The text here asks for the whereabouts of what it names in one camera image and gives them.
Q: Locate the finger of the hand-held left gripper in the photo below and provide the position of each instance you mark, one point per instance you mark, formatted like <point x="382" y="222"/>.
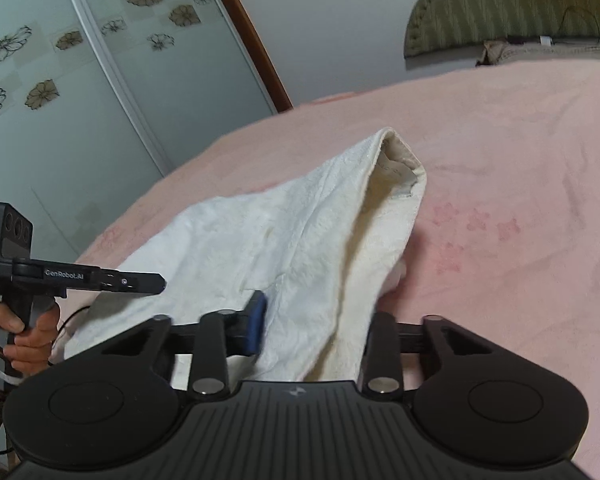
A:
<point x="135" y="282"/>

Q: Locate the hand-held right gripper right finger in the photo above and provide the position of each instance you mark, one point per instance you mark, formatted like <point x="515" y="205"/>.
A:
<point x="385" y="342"/>

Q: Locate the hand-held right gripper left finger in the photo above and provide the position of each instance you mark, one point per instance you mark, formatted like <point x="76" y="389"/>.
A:
<point x="255" y="322"/>

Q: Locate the white towel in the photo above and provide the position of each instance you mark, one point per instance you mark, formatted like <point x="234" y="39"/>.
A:
<point x="300" y="240"/>

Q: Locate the person's left hand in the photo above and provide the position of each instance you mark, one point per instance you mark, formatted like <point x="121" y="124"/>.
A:
<point x="35" y="345"/>

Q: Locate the flower print wardrobe door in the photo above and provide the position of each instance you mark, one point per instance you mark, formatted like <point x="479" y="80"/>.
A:
<point x="180" y="60"/>
<point x="45" y="125"/>

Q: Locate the pink blanket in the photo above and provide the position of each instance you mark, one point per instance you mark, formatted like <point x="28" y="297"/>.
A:
<point x="505" y="185"/>

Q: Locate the beige bed sheet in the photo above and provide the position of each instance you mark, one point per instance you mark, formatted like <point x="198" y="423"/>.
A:
<point x="540" y="52"/>

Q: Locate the white charger plug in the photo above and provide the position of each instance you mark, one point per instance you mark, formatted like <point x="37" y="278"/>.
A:
<point x="545" y="40"/>

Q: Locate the olive green padded headboard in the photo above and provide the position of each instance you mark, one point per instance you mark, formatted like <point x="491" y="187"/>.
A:
<point x="505" y="5"/>

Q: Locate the wooden door frame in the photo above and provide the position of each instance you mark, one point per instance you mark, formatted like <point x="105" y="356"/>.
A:
<point x="252" y="40"/>

